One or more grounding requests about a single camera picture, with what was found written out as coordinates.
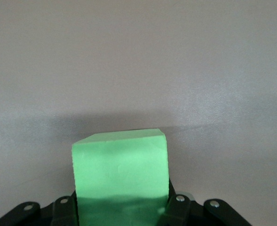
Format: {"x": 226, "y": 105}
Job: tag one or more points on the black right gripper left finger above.
{"x": 64, "y": 209}

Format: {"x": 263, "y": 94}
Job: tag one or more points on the green foam cube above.
{"x": 119, "y": 169}

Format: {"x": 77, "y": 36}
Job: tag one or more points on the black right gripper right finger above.
{"x": 178, "y": 209}

